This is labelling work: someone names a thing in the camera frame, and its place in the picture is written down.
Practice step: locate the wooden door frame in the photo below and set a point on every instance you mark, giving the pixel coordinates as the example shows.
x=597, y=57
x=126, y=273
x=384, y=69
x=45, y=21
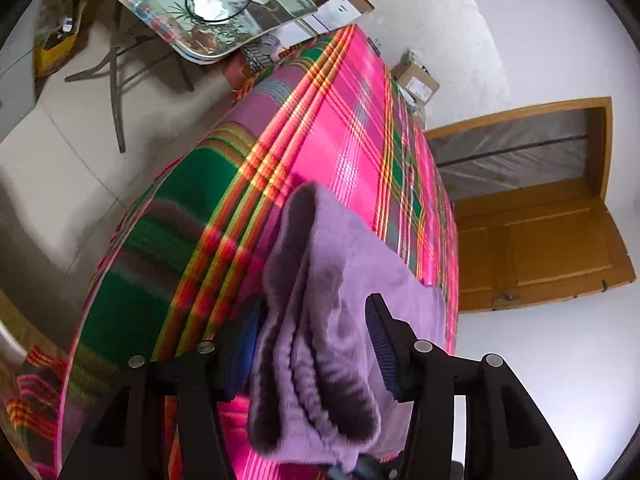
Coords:
x=525, y=112

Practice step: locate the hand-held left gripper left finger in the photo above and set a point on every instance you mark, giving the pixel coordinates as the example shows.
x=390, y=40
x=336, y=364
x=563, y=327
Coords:
x=247, y=345

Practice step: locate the purple fleece garment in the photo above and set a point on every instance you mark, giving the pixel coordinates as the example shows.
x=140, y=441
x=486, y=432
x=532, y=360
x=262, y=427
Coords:
x=325, y=320

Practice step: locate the plastic doorway curtain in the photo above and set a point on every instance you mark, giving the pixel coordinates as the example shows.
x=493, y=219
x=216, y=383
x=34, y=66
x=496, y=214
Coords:
x=510, y=155

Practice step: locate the brown cardboard box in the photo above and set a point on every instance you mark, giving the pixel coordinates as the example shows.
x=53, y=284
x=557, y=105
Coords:
x=417, y=77

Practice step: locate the pink plaid blanket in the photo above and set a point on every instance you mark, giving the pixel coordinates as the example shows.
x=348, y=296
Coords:
x=340, y=125

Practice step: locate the folding table with printed top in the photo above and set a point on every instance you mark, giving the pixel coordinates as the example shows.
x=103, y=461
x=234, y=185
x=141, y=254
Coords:
x=165, y=15

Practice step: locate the wooden door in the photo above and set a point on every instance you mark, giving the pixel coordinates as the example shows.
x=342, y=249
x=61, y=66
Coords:
x=540, y=245

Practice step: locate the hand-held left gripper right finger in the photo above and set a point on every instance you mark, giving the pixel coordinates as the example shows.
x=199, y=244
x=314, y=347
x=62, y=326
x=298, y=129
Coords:
x=382, y=345

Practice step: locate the yellow bag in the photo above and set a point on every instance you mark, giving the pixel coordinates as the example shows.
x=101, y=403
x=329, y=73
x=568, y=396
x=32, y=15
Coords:
x=55, y=45

